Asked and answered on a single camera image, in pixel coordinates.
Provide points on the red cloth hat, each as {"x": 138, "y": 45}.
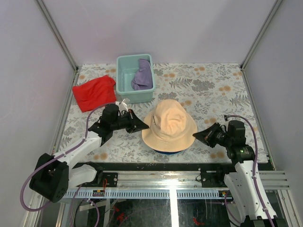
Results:
{"x": 94, "y": 93}

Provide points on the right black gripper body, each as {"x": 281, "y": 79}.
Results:
{"x": 222, "y": 137}

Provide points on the black beige cap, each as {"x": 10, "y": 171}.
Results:
{"x": 171, "y": 128}

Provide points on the lavender hat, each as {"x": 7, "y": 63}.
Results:
{"x": 143, "y": 77}

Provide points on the floral table mat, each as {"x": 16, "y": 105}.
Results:
{"x": 207, "y": 92}

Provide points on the right aluminium frame post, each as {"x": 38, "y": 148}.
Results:
{"x": 276, "y": 6}

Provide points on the aluminium front rail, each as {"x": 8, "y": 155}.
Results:
{"x": 269, "y": 180}

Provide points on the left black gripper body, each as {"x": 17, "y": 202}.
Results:
{"x": 123, "y": 123}

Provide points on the left aluminium frame post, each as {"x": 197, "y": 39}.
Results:
{"x": 54, "y": 29}

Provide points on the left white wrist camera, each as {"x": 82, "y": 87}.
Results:
{"x": 123, "y": 106}

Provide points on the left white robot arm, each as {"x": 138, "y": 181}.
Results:
{"x": 55, "y": 174}

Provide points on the light teal plastic bin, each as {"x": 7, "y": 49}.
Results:
{"x": 126, "y": 67}

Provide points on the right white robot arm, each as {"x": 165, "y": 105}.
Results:
{"x": 254, "y": 208}

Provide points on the aluminium frame post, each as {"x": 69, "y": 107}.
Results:
{"x": 54, "y": 29}
{"x": 276, "y": 6}

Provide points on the dark blue bucket hat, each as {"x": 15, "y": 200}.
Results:
{"x": 168, "y": 152}

